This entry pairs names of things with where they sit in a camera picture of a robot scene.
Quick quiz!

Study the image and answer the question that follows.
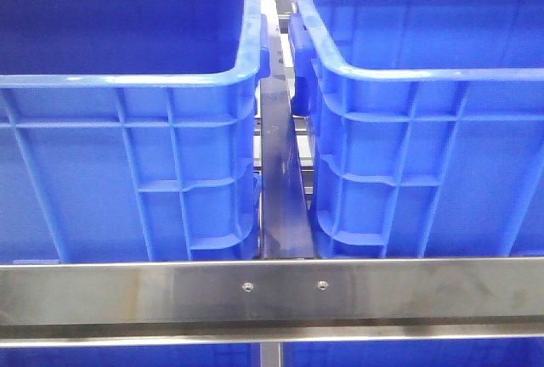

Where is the stainless steel front rail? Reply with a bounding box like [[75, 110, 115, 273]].
[[1, 257, 543, 347]]

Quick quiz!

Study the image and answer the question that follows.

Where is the steel centre divider bar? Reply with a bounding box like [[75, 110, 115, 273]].
[[260, 0, 315, 259]]

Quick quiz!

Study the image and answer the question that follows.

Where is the blue plastic crate left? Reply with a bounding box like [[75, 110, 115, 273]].
[[1, 0, 269, 265]]

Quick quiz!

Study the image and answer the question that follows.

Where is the blue plastic crate right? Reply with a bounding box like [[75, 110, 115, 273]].
[[291, 0, 543, 258]]

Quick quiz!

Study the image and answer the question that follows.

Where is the blue crate lower right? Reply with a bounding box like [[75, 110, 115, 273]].
[[284, 338, 543, 366]]

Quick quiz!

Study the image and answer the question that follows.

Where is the steel lower vertical post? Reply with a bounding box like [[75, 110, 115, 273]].
[[259, 342, 284, 367]]

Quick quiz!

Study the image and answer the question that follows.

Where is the blue crate lower left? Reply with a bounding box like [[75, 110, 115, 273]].
[[1, 344, 259, 366]]

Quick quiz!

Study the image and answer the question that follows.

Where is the blue plastic crate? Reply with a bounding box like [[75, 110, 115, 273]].
[[1, 0, 269, 265], [291, 0, 543, 258]]

